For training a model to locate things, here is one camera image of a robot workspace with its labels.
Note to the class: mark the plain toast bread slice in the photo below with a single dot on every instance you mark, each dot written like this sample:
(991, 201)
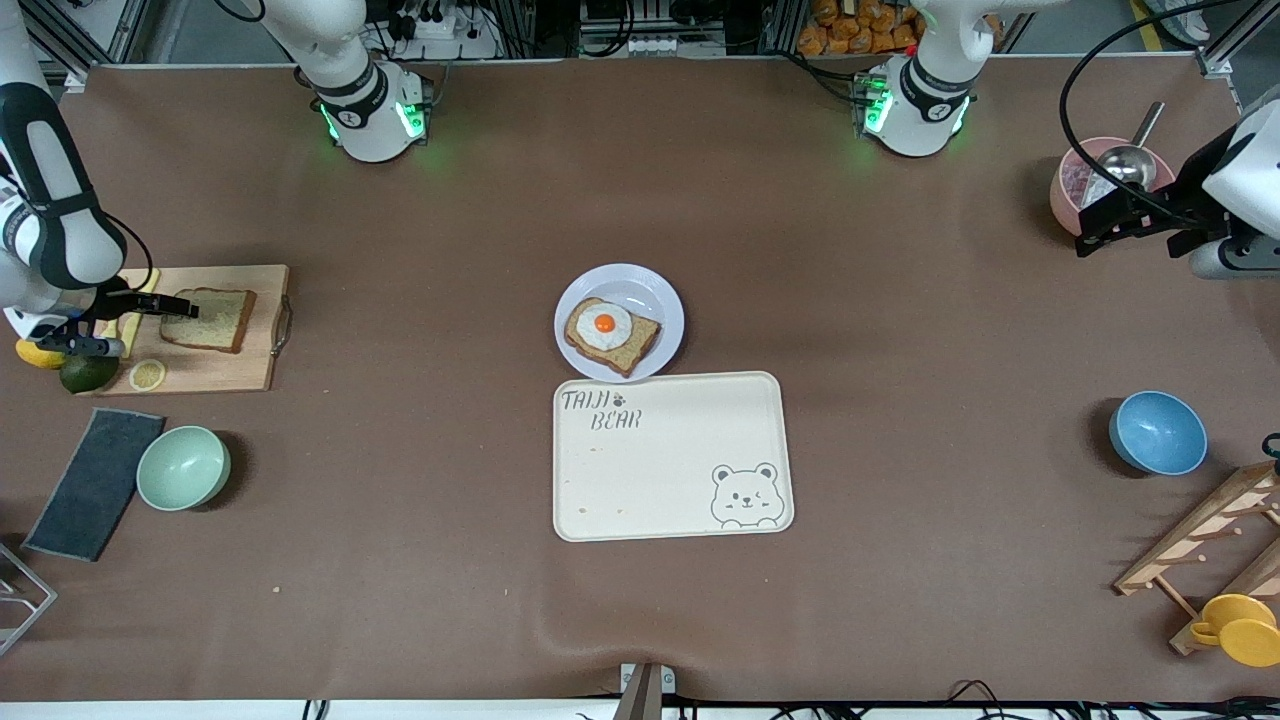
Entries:
(220, 320)

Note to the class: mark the toast slice under egg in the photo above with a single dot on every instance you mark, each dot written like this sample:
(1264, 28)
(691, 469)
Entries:
(635, 345)

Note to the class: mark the wooden rack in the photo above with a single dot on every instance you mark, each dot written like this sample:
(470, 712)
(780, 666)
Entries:
(1200, 530)

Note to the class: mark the toy fried egg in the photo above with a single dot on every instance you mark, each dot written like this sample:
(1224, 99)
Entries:
(603, 325)

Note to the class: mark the yellow lemon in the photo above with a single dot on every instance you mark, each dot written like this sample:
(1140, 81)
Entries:
(38, 356)

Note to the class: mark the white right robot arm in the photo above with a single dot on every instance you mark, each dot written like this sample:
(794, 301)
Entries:
(75, 245)

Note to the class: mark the green avocado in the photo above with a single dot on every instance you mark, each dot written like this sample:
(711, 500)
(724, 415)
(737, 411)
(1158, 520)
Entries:
(88, 376)

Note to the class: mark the white power strip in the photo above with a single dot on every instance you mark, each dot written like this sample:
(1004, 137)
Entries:
(440, 25)

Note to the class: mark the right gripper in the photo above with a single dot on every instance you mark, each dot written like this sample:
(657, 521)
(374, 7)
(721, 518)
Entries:
(118, 301)

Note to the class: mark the dark grey cloth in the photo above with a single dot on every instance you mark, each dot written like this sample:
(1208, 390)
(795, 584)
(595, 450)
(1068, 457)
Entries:
(93, 485)

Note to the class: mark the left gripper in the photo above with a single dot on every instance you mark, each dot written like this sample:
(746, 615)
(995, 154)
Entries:
(1189, 189)

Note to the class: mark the blue bowl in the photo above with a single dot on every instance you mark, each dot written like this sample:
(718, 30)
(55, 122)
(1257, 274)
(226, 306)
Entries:
(1158, 432)

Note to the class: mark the metal table bracket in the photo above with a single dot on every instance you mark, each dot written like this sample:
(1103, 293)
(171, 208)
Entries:
(645, 690)

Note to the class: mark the pink bowl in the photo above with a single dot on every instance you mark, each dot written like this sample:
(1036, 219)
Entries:
(1068, 200)

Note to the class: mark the orange snack pile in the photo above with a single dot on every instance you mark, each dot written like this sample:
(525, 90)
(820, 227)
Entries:
(850, 25)

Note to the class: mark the lemon slice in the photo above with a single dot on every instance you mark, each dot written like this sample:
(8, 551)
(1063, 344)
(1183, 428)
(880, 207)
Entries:
(147, 375)

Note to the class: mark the cream bear print tray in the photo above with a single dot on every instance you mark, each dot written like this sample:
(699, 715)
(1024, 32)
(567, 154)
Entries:
(670, 470)

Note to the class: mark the yellow plastic knife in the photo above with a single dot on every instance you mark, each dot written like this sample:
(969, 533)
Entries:
(150, 280)

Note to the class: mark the mint green bowl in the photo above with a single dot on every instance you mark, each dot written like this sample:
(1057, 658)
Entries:
(183, 468)

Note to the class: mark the wooden cutting board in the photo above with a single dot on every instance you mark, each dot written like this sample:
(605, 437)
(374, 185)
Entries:
(230, 370)

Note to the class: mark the yellow cup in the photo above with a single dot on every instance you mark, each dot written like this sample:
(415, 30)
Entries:
(1240, 630)

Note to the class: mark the yellow plastic fork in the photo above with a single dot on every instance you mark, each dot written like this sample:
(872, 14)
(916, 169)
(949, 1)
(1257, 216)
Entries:
(112, 328)

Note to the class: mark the white ribbed plate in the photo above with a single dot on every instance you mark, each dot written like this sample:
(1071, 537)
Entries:
(650, 290)

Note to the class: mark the metal scoop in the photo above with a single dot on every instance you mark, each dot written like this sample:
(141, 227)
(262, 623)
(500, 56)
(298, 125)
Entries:
(1128, 165)

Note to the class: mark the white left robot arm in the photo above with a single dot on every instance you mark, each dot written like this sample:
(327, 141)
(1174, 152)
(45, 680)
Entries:
(915, 110)

